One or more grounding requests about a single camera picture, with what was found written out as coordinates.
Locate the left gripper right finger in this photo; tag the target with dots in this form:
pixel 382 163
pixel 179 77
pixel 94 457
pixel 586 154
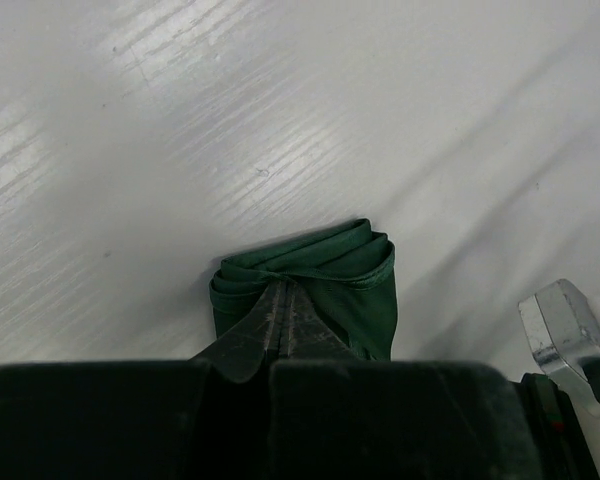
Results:
pixel 333 419

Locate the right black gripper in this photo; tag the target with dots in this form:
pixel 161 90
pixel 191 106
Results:
pixel 556 430

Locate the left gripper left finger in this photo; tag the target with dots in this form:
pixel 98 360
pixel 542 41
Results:
pixel 203 418

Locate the dark green cloth napkin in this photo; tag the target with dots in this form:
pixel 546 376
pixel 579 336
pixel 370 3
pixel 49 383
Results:
pixel 347 270

